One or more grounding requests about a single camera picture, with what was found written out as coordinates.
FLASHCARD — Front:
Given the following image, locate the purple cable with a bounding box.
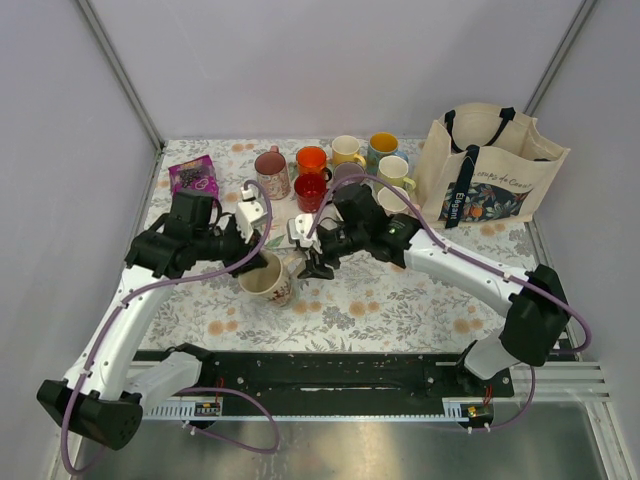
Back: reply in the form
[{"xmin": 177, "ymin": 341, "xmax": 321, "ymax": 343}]
[
  {"xmin": 60, "ymin": 180, "xmax": 281, "ymax": 475},
  {"xmin": 305, "ymin": 172, "xmax": 594, "ymax": 435}
]

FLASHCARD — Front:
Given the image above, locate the leaf print tray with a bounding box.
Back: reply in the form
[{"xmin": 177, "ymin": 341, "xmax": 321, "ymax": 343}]
[{"xmin": 255, "ymin": 158, "xmax": 419, "ymax": 250}]

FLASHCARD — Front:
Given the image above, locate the cream floral mug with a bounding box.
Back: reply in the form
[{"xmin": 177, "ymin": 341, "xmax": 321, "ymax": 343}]
[{"xmin": 238, "ymin": 251, "xmax": 302, "ymax": 307}]

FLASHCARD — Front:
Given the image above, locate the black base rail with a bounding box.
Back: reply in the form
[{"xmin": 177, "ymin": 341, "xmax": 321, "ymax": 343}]
[{"xmin": 196, "ymin": 352, "xmax": 514, "ymax": 403}]

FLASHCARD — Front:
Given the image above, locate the pink patterned mug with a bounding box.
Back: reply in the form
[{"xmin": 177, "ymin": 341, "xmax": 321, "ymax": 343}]
[{"xmin": 254, "ymin": 145, "xmax": 291, "ymax": 200}]

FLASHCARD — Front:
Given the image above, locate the red mug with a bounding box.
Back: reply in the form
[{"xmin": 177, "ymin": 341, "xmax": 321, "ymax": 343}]
[{"xmin": 294, "ymin": 173, "xmax": 328, "ymax": 213}]

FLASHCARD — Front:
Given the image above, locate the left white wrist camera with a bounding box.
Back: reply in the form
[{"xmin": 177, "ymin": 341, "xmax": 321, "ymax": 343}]
[{"xmin": 234, "ymin": 187, "xmax": 266, "ymax": 244}]

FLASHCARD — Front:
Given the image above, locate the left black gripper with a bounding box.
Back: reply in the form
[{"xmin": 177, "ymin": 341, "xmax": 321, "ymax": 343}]
[{"xmin": 194, "ymin": 214, "xmax": 269, "ymax": 277}]

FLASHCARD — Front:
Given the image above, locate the orange mug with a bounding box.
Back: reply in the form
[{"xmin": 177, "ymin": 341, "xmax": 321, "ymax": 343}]
[{"xmin": 296, "ymin": 146, "xmax": 332, "ymax": 181}]

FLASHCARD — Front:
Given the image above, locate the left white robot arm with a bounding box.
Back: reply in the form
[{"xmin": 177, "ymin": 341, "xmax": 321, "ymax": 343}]
[{"xmin": 37, "ymin": 180, "xmax": 272, "ymax": 450}]

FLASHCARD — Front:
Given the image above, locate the pink faceted mug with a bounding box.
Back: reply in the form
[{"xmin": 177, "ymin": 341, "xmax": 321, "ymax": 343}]
[{"xmin": 376, "ymin": 187, "xmax": 420, "ymax": 216}]

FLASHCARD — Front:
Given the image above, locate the mauve purple mug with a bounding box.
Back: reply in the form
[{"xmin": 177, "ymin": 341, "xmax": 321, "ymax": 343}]
[{"xmin": 333, "ymin": 162, "xmax": 365, "ymax": 188}]

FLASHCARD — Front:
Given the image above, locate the yellow mug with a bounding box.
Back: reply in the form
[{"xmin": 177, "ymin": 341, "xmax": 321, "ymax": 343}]
[{"xmin": 331, "ymin": 135, "xmax": 366, "ymax": 168}]

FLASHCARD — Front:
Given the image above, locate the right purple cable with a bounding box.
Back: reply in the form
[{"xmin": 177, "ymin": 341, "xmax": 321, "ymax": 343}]
[{"xmin": 305, "ymin": 172, "xmax": 594, "ymax": 435}]

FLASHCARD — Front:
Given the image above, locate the beige canvas tote bag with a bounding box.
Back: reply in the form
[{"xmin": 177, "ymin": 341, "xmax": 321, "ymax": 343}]
[{"xmin": 413, "ymin": 103, "xmax": 570, "ymax": 229}]

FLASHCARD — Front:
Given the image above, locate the light green mug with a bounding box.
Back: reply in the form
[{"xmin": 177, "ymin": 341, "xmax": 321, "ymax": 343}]
[{"xmin": 377, "ymin": 155, "xmax": 416, "ymax": 193}]

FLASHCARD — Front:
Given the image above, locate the floral tablecloth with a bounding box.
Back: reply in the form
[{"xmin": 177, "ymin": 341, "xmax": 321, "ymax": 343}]
[{"xmin": 141, "ymin": 139, "xmax": 539, "ymax": 353}]

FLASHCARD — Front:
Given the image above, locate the blue floral mug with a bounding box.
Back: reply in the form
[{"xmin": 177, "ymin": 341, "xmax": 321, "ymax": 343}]
[{"xmin": 365, "ymin": 132, "xmax": 408, "ymax": 175}]

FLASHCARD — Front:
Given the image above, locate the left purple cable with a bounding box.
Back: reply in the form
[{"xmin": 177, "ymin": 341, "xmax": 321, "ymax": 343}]
[{"xmin": 60, "ymin": 180, "xmax": 281, "ymax": 475}]

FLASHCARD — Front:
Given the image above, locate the white cable duct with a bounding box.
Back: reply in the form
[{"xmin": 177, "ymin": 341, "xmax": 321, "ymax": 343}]
[{"xmin": 143, "ymin": 392, "xmax": 494, "ymax": 424}]

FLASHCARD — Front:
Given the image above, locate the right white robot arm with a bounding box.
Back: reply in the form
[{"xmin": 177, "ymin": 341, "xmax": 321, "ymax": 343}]
[{"xmin": 287, "ymin": 184, "xmax": 569, "ymax": 396}]

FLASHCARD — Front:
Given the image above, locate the purple snack box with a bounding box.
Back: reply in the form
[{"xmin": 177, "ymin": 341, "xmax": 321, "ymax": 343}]
[{"xmin": 168, "ymin": 155, "xmax": 219, "ymax": 199}]

